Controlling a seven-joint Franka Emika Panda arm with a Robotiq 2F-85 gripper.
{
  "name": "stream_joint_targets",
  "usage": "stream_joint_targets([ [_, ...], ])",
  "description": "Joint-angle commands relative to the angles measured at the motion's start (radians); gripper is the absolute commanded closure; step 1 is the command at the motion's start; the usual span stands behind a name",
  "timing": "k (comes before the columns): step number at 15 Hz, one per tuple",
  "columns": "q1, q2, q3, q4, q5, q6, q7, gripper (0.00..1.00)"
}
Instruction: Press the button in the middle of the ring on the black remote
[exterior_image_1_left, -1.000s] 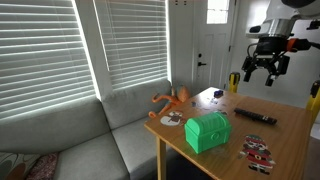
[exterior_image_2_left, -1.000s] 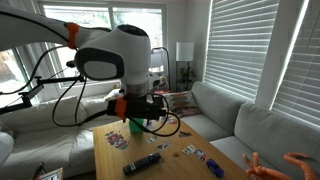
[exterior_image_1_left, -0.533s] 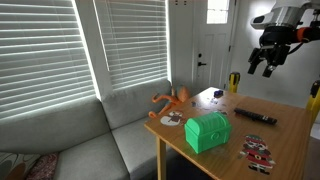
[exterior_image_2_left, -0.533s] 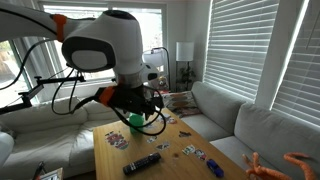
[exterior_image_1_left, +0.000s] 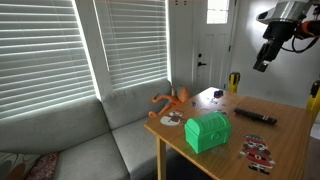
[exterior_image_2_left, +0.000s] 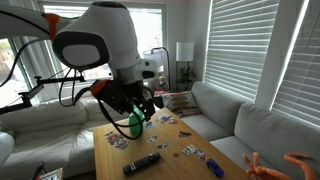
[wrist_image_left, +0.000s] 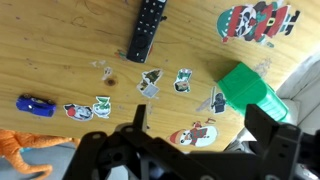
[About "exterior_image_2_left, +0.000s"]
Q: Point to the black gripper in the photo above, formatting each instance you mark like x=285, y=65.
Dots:
x=121, y=96

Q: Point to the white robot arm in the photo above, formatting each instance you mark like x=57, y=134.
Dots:
x=100, y=33

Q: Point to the black remote control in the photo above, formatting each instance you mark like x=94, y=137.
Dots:
x=140, y=163

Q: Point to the small pale sticker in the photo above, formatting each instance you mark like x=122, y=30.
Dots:
x=149, y=125

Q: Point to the green plastic cup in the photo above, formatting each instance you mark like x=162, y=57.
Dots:
x=135, y=125

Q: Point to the wide red white sticker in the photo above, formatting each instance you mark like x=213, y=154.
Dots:
x=165, y=118

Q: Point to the small stuffed toy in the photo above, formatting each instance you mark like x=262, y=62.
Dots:
x=162, y=82

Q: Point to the small green white sticker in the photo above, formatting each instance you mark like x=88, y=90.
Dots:
x=152, y=138

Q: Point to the patterned throw pillow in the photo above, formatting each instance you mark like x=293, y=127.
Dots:
x=183, y=103

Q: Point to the small grey red sticker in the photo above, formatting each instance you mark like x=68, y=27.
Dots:
x=162, y=145

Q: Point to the small dark sticker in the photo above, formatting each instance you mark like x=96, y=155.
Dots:
x=184, y=134

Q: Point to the potted green plant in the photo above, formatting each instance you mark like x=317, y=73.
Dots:
x=186, y=75

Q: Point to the arc lamp white shade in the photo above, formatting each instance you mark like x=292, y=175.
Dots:
x=160, y=56

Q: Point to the floor lamp cylindrical white shade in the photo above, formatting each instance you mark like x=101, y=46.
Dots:
x=185, y=51

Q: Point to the small red white sticker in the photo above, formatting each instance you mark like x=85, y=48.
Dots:
x=200, y=154

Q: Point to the white framed glass window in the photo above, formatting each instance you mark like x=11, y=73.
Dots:
x=150, y=33

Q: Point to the blue toy car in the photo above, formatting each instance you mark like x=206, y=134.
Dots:
x=214, y=167

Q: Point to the white sofa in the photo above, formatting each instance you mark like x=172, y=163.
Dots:
x=50, y=143

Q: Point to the wide white window blind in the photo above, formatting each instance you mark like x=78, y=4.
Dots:
x=240, y=46

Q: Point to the wooden framed box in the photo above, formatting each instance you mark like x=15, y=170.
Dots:
x=51, y=174

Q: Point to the grey sofa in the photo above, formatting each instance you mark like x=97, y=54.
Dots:
x=266, y=133

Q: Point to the orange plush toy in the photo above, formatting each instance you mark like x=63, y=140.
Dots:
x=263, y=173

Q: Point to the white rounded object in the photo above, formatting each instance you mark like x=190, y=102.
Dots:
x=5, y=146

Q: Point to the narrow white window blind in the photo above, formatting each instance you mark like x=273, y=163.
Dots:
x=300, y=73

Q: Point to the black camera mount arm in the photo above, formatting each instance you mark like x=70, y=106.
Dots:
x=60, y=80

